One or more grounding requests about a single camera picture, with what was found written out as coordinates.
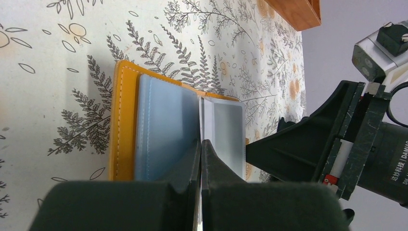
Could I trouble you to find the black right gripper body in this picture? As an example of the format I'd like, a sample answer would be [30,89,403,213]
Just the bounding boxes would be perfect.
[322,82,408,207]

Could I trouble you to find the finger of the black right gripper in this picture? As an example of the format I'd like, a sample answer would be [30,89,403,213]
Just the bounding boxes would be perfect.
[246,80,365,182]

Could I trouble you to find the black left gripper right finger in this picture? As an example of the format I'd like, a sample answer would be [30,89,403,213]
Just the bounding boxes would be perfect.
[201,140,351,231]

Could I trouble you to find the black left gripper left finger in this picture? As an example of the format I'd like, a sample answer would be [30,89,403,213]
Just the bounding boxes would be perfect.
[30,140,201,231]

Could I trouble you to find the yellow leather card holder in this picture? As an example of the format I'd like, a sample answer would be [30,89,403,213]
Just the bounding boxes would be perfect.
[108,60,246,181]

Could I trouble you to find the black cloth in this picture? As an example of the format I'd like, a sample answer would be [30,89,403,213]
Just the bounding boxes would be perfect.
[277,116,309,133]

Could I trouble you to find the orange wooden divided tray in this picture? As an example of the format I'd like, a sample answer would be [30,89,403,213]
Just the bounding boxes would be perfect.
[266,0,322,31]

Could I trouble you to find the floral patterned table mat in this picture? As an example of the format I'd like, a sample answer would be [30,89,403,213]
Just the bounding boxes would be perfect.
[0,0,306,231]

